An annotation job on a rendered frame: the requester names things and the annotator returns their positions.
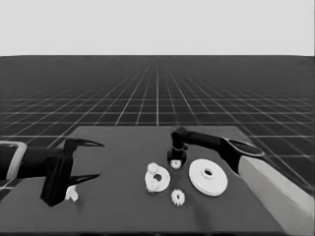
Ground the small white toothed gear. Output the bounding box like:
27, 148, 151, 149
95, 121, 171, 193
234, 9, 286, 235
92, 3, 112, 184
169, 159, 183, 170

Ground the white round carrier with pins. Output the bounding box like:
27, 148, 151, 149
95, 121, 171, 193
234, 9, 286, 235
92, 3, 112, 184
144, 162, 171, 194

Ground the small white T-shaped piece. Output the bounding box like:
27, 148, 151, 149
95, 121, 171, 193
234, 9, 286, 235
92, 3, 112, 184
64, 184, 80, 203

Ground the large thick white disc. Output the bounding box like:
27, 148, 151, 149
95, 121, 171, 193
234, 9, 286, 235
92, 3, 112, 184
188, 158, 229, 198

